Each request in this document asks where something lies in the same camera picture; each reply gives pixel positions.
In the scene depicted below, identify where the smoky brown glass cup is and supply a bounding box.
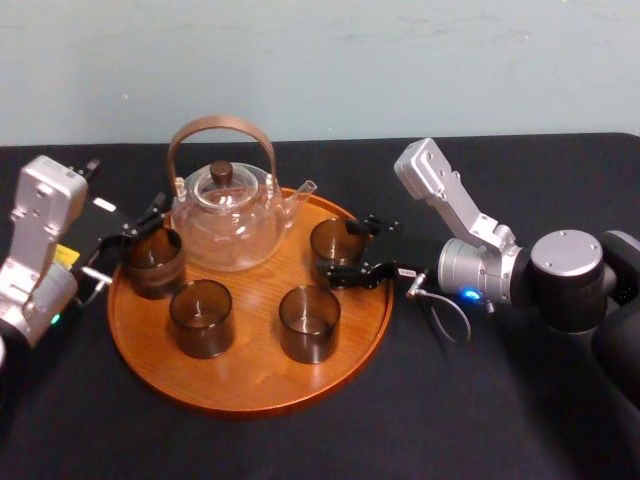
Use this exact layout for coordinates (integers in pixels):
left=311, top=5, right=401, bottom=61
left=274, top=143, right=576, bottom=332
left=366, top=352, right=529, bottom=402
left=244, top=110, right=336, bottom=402
left=121, top=228, right=188, bottom=302
left=278, top=284, right=343, bottom=366
left=168, top=278, right=237, bottom=361
left=309, top=218, right=370, bottom=289

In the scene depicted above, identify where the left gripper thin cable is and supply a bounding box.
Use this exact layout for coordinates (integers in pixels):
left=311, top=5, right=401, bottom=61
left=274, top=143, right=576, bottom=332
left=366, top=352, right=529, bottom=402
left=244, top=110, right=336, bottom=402
left=73, top=266, right=114, bottom=307

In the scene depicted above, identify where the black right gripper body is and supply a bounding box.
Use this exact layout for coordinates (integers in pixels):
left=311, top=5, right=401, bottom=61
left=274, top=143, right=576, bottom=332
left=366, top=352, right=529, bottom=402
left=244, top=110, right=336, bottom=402
left=370, top=231, right=445, bottom=287

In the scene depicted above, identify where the round wooden tray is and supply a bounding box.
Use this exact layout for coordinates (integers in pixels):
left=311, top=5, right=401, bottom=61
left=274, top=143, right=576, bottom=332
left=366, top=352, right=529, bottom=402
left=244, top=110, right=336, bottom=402
left=106, top=187, right=395, bottom=420

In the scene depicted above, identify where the black tablecloth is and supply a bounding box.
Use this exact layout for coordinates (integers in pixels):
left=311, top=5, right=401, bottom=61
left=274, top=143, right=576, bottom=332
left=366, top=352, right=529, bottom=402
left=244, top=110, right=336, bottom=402
left=0, top=131, right=640, bottom=480

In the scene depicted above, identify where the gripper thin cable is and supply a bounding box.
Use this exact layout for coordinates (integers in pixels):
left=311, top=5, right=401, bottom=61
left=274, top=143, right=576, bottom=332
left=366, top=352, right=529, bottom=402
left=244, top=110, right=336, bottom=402
left=405, top=268, right=497, bottom=346
left=73, top=266, right=114, bottom=307

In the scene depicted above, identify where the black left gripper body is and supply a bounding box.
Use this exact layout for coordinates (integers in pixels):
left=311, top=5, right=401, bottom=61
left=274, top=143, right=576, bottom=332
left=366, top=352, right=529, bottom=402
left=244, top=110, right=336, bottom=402
left=52, top=196, right=140, bottom=302

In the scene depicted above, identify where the glass lid with brown knob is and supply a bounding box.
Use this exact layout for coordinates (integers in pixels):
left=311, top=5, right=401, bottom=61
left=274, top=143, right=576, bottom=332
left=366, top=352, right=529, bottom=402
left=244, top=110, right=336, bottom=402
left=191, top=159, right=259, bottom=211

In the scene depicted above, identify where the right gripper thin cable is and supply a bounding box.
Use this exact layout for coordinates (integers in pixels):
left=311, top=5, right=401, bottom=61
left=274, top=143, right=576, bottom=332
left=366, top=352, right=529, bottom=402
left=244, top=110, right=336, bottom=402
left=405, top=268, right=497, bottom=346

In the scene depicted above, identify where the glass teapot with wooden handle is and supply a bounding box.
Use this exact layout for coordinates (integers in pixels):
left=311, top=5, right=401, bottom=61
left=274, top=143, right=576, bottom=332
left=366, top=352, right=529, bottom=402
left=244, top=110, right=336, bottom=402
left=167, top=115, right=319, bottom=274

